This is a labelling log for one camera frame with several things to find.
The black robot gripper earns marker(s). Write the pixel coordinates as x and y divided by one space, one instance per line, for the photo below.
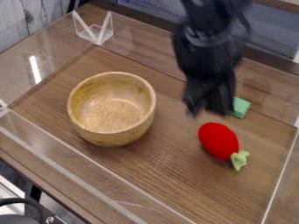
209 66

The red plush strawberry toy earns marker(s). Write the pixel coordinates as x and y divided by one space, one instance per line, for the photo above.
221 143

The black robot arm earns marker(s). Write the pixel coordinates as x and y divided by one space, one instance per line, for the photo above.
210 20

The green rectangular block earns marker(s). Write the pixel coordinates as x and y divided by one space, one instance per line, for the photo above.
241 108

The wooden bowl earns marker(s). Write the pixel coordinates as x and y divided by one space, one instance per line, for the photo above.
112 108

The black table leg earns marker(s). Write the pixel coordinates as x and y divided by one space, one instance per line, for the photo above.
35 194

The clear acrylic tray wall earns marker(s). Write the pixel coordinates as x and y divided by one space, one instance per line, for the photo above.
88 188

